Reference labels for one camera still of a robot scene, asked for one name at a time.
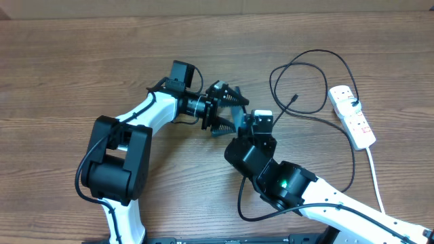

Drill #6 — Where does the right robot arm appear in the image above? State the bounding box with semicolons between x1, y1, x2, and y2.
224;108;433;244

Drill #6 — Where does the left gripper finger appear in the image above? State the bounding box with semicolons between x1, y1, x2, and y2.
211;117;236;137
222;86;250;107

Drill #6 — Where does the white power strip cord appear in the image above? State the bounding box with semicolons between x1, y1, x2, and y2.
365;147;386;214

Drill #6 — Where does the white charger plug adapter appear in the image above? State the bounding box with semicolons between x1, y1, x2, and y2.
334;98;362;119

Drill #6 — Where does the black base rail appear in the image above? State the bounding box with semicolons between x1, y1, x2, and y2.
142;233;337;244

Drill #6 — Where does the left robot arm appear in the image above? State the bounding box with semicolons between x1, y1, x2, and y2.
75;60;249;243

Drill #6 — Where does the white power strip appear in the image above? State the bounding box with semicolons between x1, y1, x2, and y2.
328;85;376;150

